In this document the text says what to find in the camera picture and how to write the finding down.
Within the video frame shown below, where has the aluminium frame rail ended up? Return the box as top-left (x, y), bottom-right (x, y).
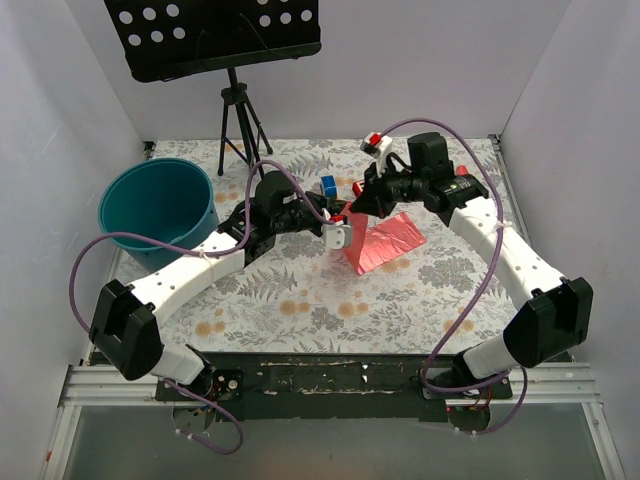
top-left (41, 362), bottom-right (625, 479)

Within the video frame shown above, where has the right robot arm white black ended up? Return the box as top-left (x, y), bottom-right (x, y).
top-left (351, 132), bottom-right (594, 398)

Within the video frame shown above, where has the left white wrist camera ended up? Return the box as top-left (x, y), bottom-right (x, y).
top-left (322, 215), bottom-right (353, 250)

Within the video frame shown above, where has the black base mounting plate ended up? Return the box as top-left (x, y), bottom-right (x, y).
top-left (154, 349), bottom-right (516, 424)

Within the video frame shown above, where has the red plastic trash bag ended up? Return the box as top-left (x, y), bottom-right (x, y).
top-left (342, 203), bottom-right (426, 275)

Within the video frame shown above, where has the teal plastic trash bin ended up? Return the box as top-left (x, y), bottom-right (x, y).
top-left (98, 158), bottom-right (219, 249)

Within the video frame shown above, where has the black music stand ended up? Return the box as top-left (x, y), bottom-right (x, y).
top-left (105, 1), bottom-right (322, 166)

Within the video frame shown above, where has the colourful toy brick car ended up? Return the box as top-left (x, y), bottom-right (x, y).
top-left (320, 175), bottom-right (338, 199)

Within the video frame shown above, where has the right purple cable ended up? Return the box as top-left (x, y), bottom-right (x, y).
top-left (384, 117), bottom-right (530, 436)

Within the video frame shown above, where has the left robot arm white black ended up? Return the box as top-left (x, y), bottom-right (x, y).
top-left (89, 171), bottom-right (351, 400)

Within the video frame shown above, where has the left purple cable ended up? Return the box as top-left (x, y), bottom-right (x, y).
top-left (68, 159), bottom-right (346, 455)

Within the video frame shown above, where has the purple cable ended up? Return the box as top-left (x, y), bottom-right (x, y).
top-left (384, 117), bottom-right (530, 436)
top-left (68, 159), bottom-right (346, 455)

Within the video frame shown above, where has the red window toy brick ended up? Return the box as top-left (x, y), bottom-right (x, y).
top-left (352, 180), bottom-right (365, 197)

